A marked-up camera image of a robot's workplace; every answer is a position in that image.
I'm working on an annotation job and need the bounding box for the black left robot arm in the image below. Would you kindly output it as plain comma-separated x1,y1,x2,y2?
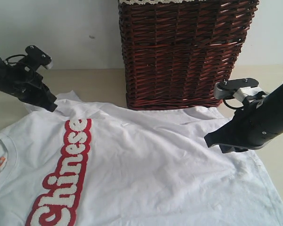
0,46,57,112

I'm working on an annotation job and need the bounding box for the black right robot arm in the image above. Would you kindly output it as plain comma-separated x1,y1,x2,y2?
204,78,283,153

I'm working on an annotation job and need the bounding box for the white t-shirt with red logo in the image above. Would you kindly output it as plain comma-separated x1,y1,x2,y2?
0,92,283,226

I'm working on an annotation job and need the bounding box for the dark brown wicker basket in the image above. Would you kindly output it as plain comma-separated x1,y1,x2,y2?
118,0,259,110

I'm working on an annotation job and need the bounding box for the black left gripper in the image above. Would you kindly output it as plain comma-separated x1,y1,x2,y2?
4,68,57,112

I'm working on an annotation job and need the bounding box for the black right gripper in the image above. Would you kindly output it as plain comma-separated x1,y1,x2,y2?
204,108,274,153

